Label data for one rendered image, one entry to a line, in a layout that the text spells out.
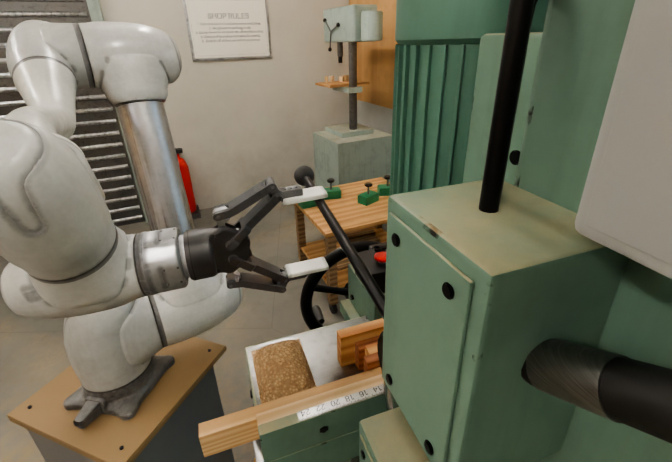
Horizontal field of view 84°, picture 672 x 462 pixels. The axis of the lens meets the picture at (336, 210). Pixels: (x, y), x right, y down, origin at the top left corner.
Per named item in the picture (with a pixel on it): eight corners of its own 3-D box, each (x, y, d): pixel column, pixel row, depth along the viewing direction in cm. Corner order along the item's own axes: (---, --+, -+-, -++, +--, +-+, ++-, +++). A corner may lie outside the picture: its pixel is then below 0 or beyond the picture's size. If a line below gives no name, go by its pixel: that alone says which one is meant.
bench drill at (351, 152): (359, 197, 354) (360, 10, 288) (398, 223, 304) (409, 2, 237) (313, 208, 334) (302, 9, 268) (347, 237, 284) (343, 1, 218)
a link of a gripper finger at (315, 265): (288, 275, 60) (288, 278, 61) (329, 266, 62) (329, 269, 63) (284, 264, 63) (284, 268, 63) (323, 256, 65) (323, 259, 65)
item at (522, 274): (468, 348, 31) (496, 175, 24) (562, 451, 23) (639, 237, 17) (374, 378, 28) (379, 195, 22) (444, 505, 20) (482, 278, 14)
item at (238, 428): (574, 321, 68) (579, 304, 67) (584, 328, 67) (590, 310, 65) (203, 443, 49) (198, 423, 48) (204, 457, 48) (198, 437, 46)
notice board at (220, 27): (271, 57, 316) (266, -5, 297) (272, 57, 315) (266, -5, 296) (192, 61, 292) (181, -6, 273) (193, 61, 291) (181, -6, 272)
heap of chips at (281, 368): (299, 338, 66) (298, 326, 65) (319, 395, 56) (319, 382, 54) (251, 351, 64) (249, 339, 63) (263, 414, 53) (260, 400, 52)
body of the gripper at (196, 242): (192, 294, 53) (256, 280, 56) (179, 246, 49) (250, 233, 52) (191, 264, 60) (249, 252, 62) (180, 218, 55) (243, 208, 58)
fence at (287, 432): (602, 333, 65) (611, 308, 63) (611, 339, 64) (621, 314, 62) (262, 453, 48) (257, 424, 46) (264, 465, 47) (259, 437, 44)
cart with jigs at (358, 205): (379, 244, 273) (381, 160, 246) (427, 287, 226) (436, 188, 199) (294, 267, 249) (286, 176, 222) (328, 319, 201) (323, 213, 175)
